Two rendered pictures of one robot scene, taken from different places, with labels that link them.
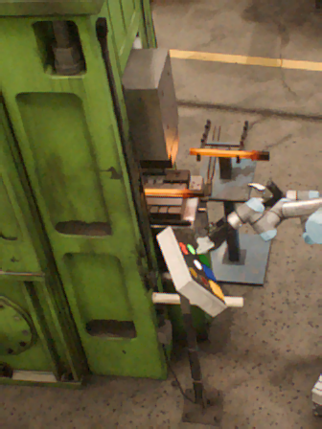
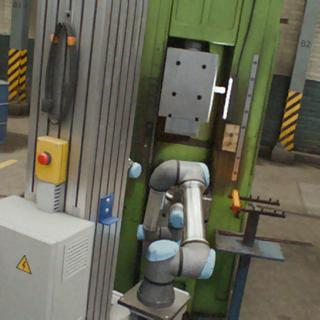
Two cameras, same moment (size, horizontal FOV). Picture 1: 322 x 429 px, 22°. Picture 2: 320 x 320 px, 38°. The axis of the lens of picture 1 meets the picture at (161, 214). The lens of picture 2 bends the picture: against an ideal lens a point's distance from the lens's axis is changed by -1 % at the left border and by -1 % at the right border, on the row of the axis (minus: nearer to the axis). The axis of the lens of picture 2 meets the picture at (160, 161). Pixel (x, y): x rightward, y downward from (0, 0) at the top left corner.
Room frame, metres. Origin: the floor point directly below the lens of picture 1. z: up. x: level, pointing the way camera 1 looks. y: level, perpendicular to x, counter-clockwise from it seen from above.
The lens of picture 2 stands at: (2.14, -2.75, 1.81)
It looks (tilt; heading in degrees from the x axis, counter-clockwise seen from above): 15 degrees down; 73
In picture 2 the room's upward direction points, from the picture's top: 8 degrees clockwise
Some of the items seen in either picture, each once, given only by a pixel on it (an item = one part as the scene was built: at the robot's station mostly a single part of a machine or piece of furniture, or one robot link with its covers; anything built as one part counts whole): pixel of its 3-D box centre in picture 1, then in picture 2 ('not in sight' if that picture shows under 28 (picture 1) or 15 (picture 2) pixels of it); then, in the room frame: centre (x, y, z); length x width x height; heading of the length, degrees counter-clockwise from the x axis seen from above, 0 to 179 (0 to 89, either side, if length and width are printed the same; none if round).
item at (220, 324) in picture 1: (210, 321); not in sight; (3.01, -0.17, 0.01); 0.58 x 0.39 x 0.01; 163
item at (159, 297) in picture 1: (198, 300); not in sight; (2.67, -0.11, 0.62); 0.44 x 0.05 x 0.05; 73
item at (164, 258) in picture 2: not in sight; (163, 259); (2.68, -1.17, 0.98); 0.13 x 0.12 x 0.14; 172
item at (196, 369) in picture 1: (192, 344); not in sight; (2.48, -0.03, 0.54); 0.04 x 0.04 x 1.08; 73
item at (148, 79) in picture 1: (125, 99); (194, 83); (3.13, 0.07, 1.56); 0.42 x 0.39 x 0.40; 73
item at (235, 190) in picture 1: (226, 175); (247, 244); (3.46, -0.40, 0.69); 0.40 x 0.30 x 0.02; 160
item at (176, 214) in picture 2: (308, 199); (176, 217); (2.88, -0.71, 0.98); 0.11 x 0.08 x 0.09; 73
